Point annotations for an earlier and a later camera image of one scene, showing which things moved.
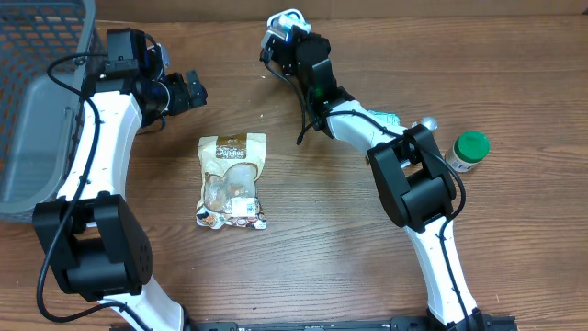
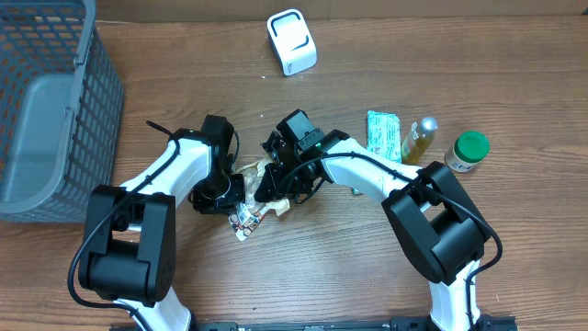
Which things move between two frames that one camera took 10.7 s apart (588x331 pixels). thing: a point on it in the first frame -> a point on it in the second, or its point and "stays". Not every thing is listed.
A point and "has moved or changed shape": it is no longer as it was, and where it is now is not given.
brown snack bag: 231,165 has moved or changed shape
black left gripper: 185,99 -> 207,207
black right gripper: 302,52 -> 271,182
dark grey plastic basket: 39,117 stays
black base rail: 483,323 stays
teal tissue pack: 291,17 -> 356,192
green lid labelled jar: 469,149 stays
